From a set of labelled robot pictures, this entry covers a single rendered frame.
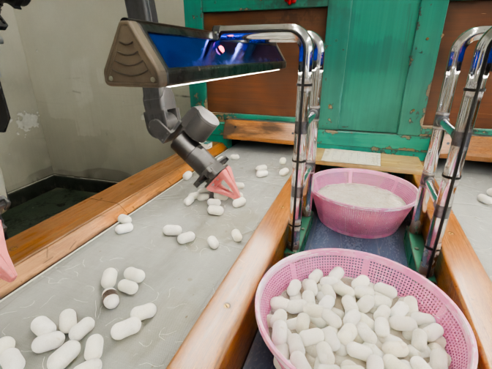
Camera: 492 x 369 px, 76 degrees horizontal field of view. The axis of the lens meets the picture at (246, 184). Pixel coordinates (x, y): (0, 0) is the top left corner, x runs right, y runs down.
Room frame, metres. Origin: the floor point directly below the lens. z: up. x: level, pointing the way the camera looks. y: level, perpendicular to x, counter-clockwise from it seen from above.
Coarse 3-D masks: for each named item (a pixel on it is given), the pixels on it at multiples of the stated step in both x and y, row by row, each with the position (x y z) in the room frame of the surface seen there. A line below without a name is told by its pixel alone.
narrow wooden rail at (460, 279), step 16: (416, 176) 0.81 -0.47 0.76; (432, 208) 0.62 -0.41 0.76; (448, 224) 0.55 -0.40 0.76; (448, 240) 0.49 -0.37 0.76; (464, 240) 0.49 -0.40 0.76; (448, 256) 0.44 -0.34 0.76; (464, 256) 0.44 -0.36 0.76; (448, 272) 0.40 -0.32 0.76; (464, 272) 0.40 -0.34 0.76; (480, 272) 0.40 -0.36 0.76; (448, 288) 0.39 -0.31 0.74; (464, 288) 0.36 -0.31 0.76; (480, 288) 0.36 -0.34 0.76; (464, 304) 0.33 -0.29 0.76; (480, 304) 0.33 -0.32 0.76; (480, 320) 0.30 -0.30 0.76; (480, 336) 0.28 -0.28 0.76; (480, 352) 0.26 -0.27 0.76; (480, 368) 0.25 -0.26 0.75
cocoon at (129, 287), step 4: (124, 280) 0.38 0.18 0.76; (128, 280) 0.39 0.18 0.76; (120, 284) 0.38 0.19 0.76; (124, 284) 0.38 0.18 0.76; (128, 284) 0.38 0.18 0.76; (132, 284) 0.38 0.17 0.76; (136, 284) 0.38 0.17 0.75; (120, 288) 0.38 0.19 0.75; (124, 288) 0.37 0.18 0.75; (128, 288) 0.37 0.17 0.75; (132, 288) 0.37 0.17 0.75; (136, 288) 0.38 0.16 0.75; (124, 292) 0.38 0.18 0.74; (128, 292) 0.37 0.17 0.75; (132, 292) 0.37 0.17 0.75
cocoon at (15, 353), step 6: (12, 348) 0.27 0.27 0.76; (6, 354) 0.26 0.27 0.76; (12, 354) 0.26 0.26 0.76; (18, 354) 0.26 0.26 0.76; (0, 360) 0.25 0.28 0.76; (6, 360) 0.25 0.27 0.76; (12, 360) 0.25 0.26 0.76; (18, 360) 0.25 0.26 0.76; (24, 360) 0.26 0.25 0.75; (6, 366) 0.24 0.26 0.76; (12, 366) 0.24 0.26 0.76; (18, 366) 0.25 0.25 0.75
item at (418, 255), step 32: (480, 32) 0.58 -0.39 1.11; (448, 64) 0.60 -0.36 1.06; (480, 64) 0.45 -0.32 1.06; (448, 96) 0.59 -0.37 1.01; (480, 96) 0.45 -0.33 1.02; (448, 128) 0.52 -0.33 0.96; (448, 160) 0.46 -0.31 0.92; (448, 192) 0.45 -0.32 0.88; (416, 224) 0.59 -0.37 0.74; (416, 256) 0.51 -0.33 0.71; (416, 288) 0.44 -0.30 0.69
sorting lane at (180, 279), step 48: (192, 192) 0.76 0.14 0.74; (240, 192) 0.76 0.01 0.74; (96, 240) 0.53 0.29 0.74; (144, 240) 0.53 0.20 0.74; (48, 288) 0.39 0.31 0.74; (96, 288) 0.39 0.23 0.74; (144, 288) 0.39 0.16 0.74; (192, 288) 0.39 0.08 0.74; (0, 336) 0.30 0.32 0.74; (144, 336) 0.30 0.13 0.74
